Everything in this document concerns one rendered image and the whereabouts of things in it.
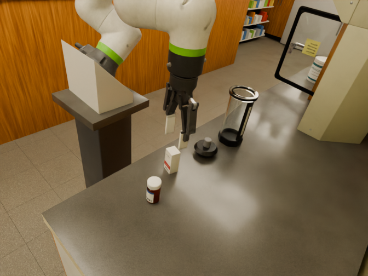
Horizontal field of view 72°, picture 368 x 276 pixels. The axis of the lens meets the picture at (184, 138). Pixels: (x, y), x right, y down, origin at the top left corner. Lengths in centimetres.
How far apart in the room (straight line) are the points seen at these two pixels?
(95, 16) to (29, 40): 126
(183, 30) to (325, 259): 70
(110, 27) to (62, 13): 129
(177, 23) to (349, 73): 77
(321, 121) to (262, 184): 46
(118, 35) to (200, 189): 72
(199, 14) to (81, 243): 61
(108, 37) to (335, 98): 97
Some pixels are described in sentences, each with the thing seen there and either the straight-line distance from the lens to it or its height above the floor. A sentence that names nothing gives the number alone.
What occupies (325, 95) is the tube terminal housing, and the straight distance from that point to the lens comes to 122.
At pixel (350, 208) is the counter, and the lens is 104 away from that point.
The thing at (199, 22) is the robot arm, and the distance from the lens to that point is 59.
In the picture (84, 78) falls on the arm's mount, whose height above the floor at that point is 107.
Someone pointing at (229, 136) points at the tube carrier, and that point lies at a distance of 101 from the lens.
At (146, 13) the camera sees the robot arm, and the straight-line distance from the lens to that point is 62.
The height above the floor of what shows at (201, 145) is 98.
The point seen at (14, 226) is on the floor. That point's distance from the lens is 203.
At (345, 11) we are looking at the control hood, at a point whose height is 145.
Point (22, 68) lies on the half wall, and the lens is 243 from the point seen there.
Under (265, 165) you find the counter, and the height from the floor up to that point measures 94.
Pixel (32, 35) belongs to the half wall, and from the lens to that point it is 239.
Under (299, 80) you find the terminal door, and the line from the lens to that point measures 160.
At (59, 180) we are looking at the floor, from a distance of 220.
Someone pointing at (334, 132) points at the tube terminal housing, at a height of 99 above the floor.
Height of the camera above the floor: 157
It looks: 37 degrees down
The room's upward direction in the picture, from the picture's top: 9 degrees clockwise
